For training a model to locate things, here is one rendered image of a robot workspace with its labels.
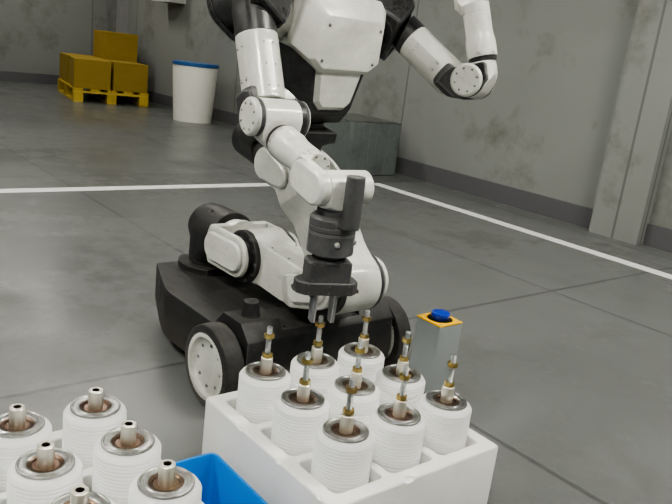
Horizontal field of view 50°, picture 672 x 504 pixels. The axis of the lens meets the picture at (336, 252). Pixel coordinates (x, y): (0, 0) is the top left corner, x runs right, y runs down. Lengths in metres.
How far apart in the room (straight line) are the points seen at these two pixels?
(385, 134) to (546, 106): 1.20
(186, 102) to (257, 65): 5.80
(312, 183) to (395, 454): 0.48
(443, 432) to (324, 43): 0.86
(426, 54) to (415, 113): 3.66
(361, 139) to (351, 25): 3.51
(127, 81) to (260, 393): 7.21
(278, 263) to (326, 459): 0.76
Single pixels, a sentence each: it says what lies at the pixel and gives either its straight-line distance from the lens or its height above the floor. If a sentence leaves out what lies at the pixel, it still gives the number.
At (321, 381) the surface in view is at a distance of 1.39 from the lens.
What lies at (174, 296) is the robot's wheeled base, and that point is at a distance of 1.94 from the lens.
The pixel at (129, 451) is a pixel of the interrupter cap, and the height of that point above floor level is 0.25.
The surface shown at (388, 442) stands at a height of 0.22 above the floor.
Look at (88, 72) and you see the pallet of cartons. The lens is 8.29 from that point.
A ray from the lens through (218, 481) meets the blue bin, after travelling 1.36.
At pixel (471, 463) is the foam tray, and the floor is 0.16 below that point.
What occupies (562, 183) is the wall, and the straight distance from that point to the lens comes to 4.68.
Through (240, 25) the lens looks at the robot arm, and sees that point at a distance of 1.56.
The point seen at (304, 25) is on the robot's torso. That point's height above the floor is 0.88.
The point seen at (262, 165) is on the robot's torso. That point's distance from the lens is 1.80.
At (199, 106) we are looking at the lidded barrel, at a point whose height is 0.17.
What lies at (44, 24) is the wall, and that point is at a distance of 10.18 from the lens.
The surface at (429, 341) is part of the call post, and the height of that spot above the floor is 0.27.
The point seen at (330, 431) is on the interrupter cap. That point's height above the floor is 0.25.
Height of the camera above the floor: 0.83
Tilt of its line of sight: 15 degrees down
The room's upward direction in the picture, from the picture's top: 7 degrees clockwise
